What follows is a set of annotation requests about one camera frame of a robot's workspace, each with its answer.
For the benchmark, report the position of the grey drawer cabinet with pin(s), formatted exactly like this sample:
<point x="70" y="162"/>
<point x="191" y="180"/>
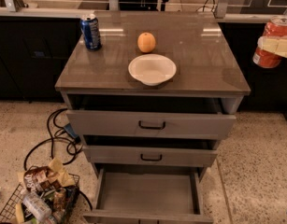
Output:
<point x="151" y="107"/>

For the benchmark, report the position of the top drawer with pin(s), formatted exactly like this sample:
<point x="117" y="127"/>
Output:
<point x="146" y="124"/>

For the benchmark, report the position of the black wire basket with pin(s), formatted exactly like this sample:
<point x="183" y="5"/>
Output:
<point x="61" y="202"/>

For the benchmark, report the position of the orange fruit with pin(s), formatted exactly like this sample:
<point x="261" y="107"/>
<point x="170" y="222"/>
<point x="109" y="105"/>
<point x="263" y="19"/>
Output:
<point x="146" y="42"/>

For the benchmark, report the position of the brown snack bag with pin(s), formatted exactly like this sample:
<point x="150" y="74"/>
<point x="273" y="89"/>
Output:
<point x="44" y="178"/>

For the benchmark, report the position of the blue pepsi can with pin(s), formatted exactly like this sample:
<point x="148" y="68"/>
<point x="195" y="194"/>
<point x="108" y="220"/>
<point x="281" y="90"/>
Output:
<point x="89" y="26"/>

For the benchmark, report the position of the middle drawer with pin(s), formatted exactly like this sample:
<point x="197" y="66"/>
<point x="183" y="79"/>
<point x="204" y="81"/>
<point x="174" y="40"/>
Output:
<point x="150" y="156"/>

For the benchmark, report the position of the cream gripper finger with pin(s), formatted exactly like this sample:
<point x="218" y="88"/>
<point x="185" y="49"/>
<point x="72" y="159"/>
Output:
<point x="274" y="44"/>

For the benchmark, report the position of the clear plastic bottle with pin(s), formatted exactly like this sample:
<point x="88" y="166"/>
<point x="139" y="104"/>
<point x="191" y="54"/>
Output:
<point x="36" y="206"/>

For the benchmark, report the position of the bottom drawer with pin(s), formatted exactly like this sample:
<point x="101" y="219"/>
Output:
<point x="147" y="195"/>

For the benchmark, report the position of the white bowl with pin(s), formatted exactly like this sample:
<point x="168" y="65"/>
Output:
<point x="152" y="69"/>

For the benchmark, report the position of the drawer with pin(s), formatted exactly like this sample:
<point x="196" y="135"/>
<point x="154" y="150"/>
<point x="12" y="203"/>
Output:
<point x="147" y="195"/>
<point x="146" y="124"/>
<point x="150" y="156"/>

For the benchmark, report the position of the red coke can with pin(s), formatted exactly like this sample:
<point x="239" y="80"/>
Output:
<point x="277" y="26"/>

